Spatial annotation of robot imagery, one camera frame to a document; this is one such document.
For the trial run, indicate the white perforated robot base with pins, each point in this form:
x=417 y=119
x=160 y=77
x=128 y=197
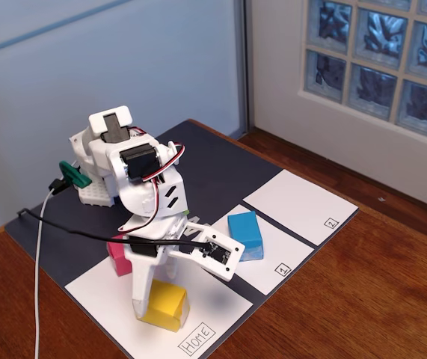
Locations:
x=95 y=194

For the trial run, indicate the yellow paper box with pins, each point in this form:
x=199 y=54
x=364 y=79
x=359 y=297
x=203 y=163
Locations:
x=168 y=303

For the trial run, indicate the white paper sheet marked 1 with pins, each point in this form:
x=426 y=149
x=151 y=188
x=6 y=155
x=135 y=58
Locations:
x=269 y=247

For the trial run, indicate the white paper sheet marked home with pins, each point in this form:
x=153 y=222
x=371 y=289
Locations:
x=97 y=299

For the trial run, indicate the blue paper box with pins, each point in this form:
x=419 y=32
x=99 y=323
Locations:
x=245 y=232

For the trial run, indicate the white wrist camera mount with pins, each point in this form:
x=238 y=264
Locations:
x=217 y=269

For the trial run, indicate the dark grey mat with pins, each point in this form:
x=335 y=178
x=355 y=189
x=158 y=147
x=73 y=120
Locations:
x=217 y=164

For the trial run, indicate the grey metal frame post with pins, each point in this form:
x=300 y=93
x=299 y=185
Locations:
x=244 y=56

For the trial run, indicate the pink paper box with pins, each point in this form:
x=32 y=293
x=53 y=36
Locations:
x=117 y=261

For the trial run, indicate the pale blue partition panel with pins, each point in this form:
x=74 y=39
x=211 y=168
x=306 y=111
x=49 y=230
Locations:
x=123 y=56

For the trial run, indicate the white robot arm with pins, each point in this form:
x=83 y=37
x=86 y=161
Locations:
x=138 y=194

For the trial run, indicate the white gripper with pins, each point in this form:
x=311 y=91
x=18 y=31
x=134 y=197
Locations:
x=152 y=229

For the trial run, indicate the green clamp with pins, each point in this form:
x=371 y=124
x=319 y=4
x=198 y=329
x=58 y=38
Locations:
x=72 y=172

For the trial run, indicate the glass block window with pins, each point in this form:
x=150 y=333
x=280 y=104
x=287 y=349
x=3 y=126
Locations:
x=377 y=89

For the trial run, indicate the white paper sheet marked 2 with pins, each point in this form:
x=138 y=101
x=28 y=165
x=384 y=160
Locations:
x=295 y=205

